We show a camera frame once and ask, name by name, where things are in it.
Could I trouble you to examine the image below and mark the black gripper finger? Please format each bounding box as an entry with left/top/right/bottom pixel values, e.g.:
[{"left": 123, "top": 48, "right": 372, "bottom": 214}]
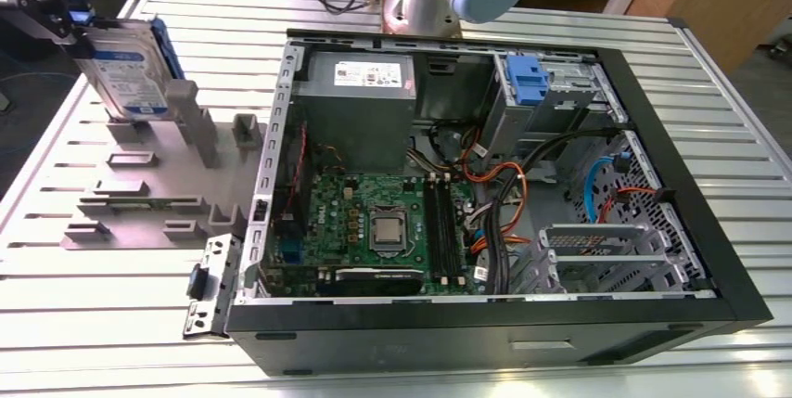
[{"left": 43, "top": 7, "right": 98, "bottom": 59}]

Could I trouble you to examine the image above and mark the hard disk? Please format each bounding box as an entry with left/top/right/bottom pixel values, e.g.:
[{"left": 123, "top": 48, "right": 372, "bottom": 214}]
[{"left": 70, "top": 10, "right": 187, "bottom": 122}]

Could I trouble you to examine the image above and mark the grey plastic parts rack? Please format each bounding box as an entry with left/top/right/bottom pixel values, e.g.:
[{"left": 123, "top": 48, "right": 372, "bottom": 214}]
[{"left": 59, "top": 80, "right": 271, "bottom": 250}]

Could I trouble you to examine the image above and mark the green RAM stick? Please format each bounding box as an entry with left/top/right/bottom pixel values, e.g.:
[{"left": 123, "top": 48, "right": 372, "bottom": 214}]
[{"left": 103, "top": 201, "right": 174, "bottom": 212}]

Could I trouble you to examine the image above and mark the grey power supply unit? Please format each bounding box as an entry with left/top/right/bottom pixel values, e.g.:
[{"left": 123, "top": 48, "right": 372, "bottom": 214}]
[{"left": 295, "top": 49, "right": 418, "bottom": 176}]

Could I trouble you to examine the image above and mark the black latch with blue pad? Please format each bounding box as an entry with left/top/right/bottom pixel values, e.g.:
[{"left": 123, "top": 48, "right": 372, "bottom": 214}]
[{"left": 186, "top": 263, "right": 212, "bottom": 300}]

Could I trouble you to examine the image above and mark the green motherboard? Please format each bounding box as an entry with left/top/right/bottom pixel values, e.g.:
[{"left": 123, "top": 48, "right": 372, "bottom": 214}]
[{"left": 263, "top": 173, "right": 496, "bottom": 297}]

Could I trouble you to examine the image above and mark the silver CPU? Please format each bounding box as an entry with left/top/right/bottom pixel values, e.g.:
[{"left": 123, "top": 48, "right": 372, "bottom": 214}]
[{"left": 375, "top": 217, "right": 407, "bottom": 247}]

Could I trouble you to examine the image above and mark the metal CPU socket cover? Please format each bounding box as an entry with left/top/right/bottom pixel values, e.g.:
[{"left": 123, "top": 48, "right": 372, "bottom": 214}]
[{"left": 368, "top": 205, "right": 415, "bottom": 258}]

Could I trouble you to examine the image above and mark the black graphics card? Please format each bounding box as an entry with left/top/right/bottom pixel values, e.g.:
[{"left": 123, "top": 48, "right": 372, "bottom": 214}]
[{"left": 315, "top": 265, "right": 426, "bottom": 298}]

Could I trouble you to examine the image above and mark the black RAM slot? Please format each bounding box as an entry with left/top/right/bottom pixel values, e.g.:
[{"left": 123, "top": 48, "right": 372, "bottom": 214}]
[
  {"left": 423, "top": 173, "right": 451, "bottom": 286},
  {"left": 439, "top": 173, "right": 470, "bottom": 286}
]

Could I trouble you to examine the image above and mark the blue plastic drive latch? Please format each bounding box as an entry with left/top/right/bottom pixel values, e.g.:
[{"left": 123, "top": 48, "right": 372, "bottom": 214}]
[{"left": 504, "top": 55, "right": 552, "bottom": 107}]

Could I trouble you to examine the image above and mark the grey metal drive cage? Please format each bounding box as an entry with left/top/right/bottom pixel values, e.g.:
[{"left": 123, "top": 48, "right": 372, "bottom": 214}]
[{"left": 482, "top": 52, "right": 627, "bottom": 158}]

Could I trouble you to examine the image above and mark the black PC case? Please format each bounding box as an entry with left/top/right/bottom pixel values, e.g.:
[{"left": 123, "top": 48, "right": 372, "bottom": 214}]
[{"left": 223, "top": 28, "right": 775, "bottom": 377}]

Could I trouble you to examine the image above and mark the silver rear bracket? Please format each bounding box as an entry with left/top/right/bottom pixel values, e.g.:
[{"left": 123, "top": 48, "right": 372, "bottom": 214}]
[{"left": 180, "top": 232, "right": 244, "bottom": 340}]

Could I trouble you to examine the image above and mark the orange wire bundle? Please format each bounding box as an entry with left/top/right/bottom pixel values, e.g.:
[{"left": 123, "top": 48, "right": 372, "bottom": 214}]
[{"left": 463, "top": 160, "right": 534, "bottom": 255}]

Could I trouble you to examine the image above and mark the black cable bundle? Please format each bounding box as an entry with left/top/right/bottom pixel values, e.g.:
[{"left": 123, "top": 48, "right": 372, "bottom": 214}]
[{"left": 482, "top": 127, "right": 624, "bottom": 296}]

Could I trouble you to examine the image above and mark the blue wire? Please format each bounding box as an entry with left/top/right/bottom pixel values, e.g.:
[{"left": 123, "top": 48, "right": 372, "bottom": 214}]
[{"left": 583, "top": 150, "right": 634, "bottom": 226}]

